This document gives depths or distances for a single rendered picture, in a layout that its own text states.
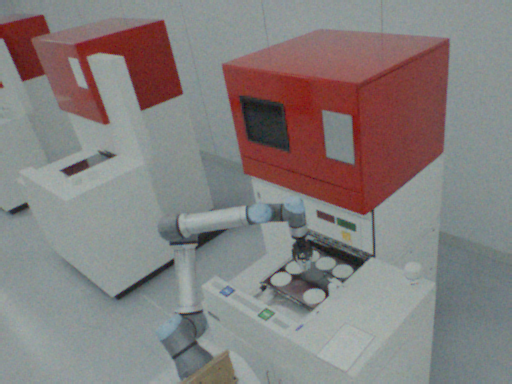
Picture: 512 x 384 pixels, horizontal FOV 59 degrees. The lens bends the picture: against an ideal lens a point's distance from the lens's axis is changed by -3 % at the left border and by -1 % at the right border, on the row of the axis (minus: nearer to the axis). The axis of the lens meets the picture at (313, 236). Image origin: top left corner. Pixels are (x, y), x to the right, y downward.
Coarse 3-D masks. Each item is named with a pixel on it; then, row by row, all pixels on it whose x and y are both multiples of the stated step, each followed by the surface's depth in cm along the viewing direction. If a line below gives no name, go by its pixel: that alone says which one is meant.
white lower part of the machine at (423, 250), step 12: (432, 228) 267; (264, 240) 280; (276, 240) 272; (420, 240) 259; (432, 240) 273; (408, 252) 252; (420, 252) 265; (432, 252) 279; (396, 264) 245; (420, 264) 271; (432, 264) 286; (432, 276) 293
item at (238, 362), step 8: (200, 344) 206; (208, 344) 205; (216, 352) 201; (232, 352) 200; (232, 360) 196; (240, 360) 196; (168, 368) 196; (240, 368) 192; (248, 368) 192; (160, 376) 193; (168, 376) 193; (176, 376) 192; (240, 376) 189; (248, 376) 189; (256, 376) 188
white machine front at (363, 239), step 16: (256, 192) 259; (272, 192) 249; (288, 192) 240; (320, 208) 229; (336, 208) 221; (272, 224) 266; (320, 224) 236; (336, 224) 227; (368, 224) 212; (288, 240) 263; (336, 240) 234; (352, 240) 225; (368, 240) 217
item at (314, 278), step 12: (312, 264) 232; (336, 264) 230; (348, 264) 229; (300, 276) 225; (312, 276) 224; (324, 276) 223; (348, 276) 221; (276, 288) 220; (288, 288) 219; (300, 288) 218; (312, 288) 217; (324, 288) 216; (336, 288) 215; (300, 300) 211
